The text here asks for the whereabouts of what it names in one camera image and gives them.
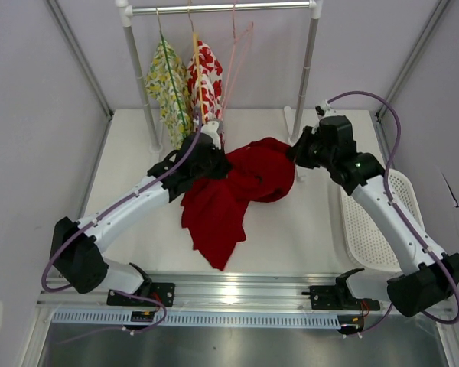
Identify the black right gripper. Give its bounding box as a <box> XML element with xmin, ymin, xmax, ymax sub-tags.
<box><xmin>287</xmin><ymin>126</ymin><xmax>336</xmax><ymax>170</ymax></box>

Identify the red skirt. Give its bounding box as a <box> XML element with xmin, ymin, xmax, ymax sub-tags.
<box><xmin>181</xmin><ymin>138</ymin><xmax>295</xmax><ymax>271</ymax></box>

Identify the pink wire hanger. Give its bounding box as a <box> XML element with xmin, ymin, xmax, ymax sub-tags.
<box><xmin>220</xmin><ymin>1</ymin><xmax>254</xmax><ymax>120</ymax></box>

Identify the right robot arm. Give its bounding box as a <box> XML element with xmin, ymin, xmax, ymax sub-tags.
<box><xmin>286</xmin><ymin>115</ymin><xmax>459</xmax><ymax>317</ymax></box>

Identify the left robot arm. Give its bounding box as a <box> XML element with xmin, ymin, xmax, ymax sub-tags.
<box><xmin>47</xmin><ymin>130</ymin><xmax>231</xmax><ymax>306</ymax></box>

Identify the yellow hanger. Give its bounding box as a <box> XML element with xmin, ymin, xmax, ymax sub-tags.
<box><xmin>187</xmin><ymin>1</ymin><xmax>204</xmax><ymax>128</ymax></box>

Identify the green hanger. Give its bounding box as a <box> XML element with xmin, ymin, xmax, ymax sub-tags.
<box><xmin>155</xmin><ymin>9</ymin><xmax>190</xmax><ymax>131</ymax></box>

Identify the red floral print garment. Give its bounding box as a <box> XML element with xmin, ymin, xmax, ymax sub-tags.
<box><xmin>187</xmin><ymin>40</ymin><xmax>223</xmax><ymax>122</ymax></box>

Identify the lemon print garment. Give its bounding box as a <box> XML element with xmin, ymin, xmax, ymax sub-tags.
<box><xmin>144</xmin><ymin>38</ymin><xmax>194</xmax><ymax>148</ymax></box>

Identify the white perforated basket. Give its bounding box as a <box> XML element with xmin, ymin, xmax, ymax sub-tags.
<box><xmin>340</xmin><ymin>169</ymin><xmax>424</xmax><ymax>273</ymax></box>

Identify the white clothes rack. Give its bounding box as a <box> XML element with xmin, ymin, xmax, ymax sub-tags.
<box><xmin>116</xmin><ymin>1</ymin><xmax>322</xmax><ymax>153</ymax></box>

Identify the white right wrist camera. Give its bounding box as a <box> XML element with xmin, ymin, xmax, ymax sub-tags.
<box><xmin>314</xmin><ymin>99</ymin><xmax>337</xmax><ymax>120</ymax></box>

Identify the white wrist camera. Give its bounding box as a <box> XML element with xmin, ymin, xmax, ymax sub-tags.
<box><xmin>202</xmin><ymin>120</ymin><xmax>224</xmax><ymax>150</ymax></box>
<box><xmin>314</xmin><ymin>99</ymin><xmax>337</xmax><ymax>120</ymax></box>

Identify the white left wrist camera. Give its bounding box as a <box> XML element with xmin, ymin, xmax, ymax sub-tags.
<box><xmin>202</xmin><ymin>120</ymin><xmax>224</xmax><ymax>150</ymax></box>

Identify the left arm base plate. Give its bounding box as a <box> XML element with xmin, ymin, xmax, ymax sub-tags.
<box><xmin>106</xmin><ymin>282</ymin><xmax>175</xmax><ymax>307</ymax></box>

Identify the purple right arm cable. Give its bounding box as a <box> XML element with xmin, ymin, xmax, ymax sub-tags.
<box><xmin>327</xmin><ymin>90</ymin><xmax>459</xmax><ymax>326</ymax></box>

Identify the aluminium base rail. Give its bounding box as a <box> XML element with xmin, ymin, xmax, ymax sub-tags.
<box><xmin>36</xmin><ymin>271</ymin><xmax>337</xmax><ymax>313</ymax></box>

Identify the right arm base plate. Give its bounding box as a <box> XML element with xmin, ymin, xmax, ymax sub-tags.
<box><xmin>301</xmin><ymin>285</ymin><xmax>380</xmax><ymax>311</ymax></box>

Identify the perforated cable tray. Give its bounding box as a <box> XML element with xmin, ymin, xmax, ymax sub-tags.
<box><xmin>52</xmin><ymin>309</ymin><xmax>341</xmax><ymax>330</ymax></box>

